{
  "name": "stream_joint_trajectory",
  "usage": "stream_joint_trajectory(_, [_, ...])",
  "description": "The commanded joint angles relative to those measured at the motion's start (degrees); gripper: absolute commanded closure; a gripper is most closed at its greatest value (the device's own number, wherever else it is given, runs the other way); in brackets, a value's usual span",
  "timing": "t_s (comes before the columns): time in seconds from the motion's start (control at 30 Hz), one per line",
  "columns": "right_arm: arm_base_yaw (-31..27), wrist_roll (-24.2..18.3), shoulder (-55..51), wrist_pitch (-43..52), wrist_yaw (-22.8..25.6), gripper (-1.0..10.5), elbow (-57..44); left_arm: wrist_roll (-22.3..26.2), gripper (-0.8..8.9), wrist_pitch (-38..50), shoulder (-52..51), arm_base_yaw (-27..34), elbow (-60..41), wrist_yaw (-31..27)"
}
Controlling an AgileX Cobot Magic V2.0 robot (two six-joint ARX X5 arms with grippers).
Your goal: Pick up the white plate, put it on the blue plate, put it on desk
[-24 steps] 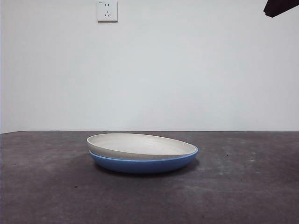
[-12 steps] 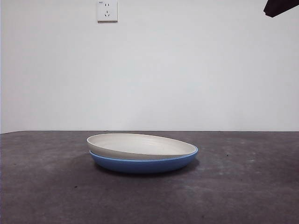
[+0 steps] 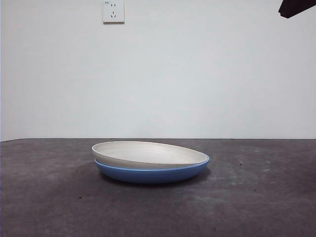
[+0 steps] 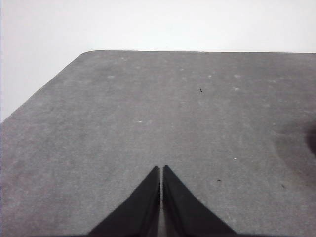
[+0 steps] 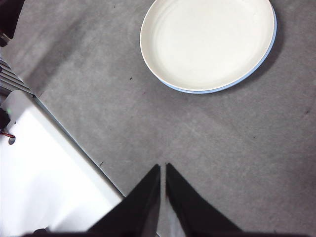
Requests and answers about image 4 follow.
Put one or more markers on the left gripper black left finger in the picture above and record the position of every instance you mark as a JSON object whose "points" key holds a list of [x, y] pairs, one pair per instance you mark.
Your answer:
{"points": [[140, 209]]}

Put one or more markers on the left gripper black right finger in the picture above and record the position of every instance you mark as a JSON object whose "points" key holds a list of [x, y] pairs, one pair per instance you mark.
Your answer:
{"points": [[182, 209]]}

